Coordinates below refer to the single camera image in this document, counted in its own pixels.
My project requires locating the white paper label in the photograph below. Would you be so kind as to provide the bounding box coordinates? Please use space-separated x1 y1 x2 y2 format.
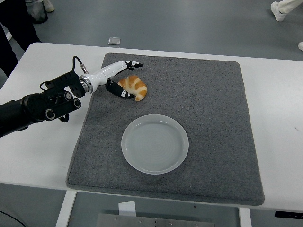
118 201 136 217

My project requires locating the person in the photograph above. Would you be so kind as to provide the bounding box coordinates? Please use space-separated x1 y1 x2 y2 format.
0 0 43 79

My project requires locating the black table control box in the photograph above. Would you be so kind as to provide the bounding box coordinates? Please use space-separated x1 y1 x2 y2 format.
274 210 303 218

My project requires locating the pale grey round plate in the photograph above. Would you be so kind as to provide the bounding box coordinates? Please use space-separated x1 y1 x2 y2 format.
121 113 189 175

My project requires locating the white desk foot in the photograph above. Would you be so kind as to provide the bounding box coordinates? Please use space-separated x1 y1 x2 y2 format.
0 23 13 41

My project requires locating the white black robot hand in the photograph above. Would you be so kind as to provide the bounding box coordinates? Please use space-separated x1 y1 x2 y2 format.
88 60 144 100

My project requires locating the black floor cable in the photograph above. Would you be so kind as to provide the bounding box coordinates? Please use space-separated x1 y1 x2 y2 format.
0 209 27 227

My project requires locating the grey felt mat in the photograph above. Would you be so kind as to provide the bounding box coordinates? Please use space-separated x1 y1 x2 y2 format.
65 52 265 206

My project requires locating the white table leg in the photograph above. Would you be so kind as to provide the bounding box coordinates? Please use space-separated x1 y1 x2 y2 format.
54 190 78 227
238 207 252 227

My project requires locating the person's beige shoe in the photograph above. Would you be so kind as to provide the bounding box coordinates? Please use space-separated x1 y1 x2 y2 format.
42 0 55 12

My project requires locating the golden croissant bread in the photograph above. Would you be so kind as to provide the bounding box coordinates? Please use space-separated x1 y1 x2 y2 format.
117 75 148 102

